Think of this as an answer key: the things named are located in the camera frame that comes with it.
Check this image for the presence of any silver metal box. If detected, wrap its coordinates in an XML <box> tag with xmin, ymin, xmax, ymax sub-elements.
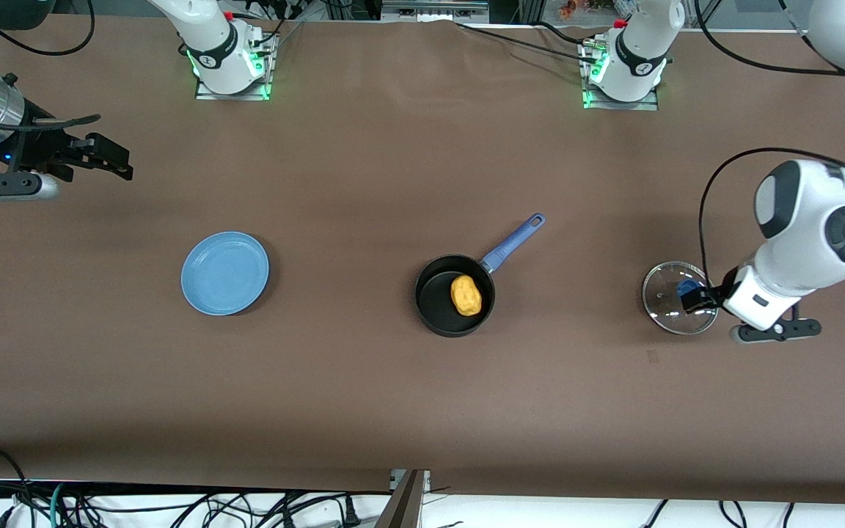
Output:
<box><xmin>381</xmin><ymin>0</ymin><xmax>491</xmax><ymax>24</ymax></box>

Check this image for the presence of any brown table cover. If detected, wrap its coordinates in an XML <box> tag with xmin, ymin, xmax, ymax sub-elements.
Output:
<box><xmin>0</xmin><ymin>13</ymin><xmax>845</xmax><ymax>505</ymax></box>

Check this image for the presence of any black pot with blue handle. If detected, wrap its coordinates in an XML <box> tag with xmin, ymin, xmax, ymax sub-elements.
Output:
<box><xmin>414</xmin><ymin>213</ymin><xmax>546</xmax><ymax>338</ymax></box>

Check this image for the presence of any blue round plate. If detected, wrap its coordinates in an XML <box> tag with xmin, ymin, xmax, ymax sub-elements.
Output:
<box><xmin>180</xmin><ymin>231</ymin><xmax>271</xmax><ymax>316</ymax></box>

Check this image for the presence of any yellow potato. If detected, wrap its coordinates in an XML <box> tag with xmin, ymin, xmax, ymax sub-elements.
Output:
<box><xmin>450</xmin><ymin>274</ymin><xmax>483</xmax><ymax>317</ymax></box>

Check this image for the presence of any grey diagonal beam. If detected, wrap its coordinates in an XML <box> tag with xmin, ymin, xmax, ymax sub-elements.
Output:
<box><xmin>373</xmin><ymin>469</ymin><xmax>428</xmax><ymax>528</ymax></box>

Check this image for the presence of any black cable to arm base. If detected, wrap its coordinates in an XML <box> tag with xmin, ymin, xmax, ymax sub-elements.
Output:
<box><xmin>456</xmin><ymin>22</ymin><xmax>603</xmax><ymax>65</ymax></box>

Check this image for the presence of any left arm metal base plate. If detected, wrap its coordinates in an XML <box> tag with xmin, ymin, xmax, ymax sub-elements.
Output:
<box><xmin>580</xmin><ymin>37</ymin><xmax>660</xmax><ymax>112</ymax></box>

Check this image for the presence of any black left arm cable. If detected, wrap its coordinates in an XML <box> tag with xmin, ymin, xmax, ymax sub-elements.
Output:
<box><xmin>695</xmin><ymin>0</ymin><xmax>845</xmax><ymax>290</ymax></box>

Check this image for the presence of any glass lid with blue knob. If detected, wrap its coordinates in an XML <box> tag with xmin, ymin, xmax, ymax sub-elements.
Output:
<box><xmin>642</xmin><ymin>261</ymin><xmax>720</xmax><ymax>336</ymax></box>

